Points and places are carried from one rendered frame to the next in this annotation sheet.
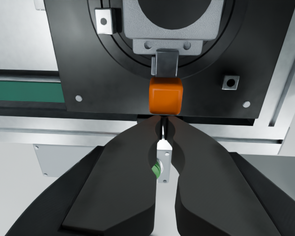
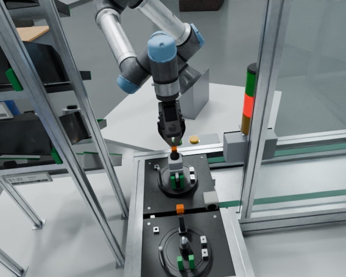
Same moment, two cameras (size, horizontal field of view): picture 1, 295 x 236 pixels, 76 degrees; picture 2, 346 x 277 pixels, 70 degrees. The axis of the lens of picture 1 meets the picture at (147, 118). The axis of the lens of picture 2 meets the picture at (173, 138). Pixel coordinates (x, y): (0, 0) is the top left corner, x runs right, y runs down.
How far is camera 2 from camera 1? 0.73 m
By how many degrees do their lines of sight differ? 22
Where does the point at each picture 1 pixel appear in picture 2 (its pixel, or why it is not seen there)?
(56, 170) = (211, 136)
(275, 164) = not seen: hidden behind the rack
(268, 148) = (137, 154)
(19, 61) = (229, 170)
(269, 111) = (141, 164)
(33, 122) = (219, 149)
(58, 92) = (211, 160)
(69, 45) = (204, 169)
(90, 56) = (198, 167)
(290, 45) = (140, 178)
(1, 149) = not seen: hidden behind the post
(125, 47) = (187, 168)
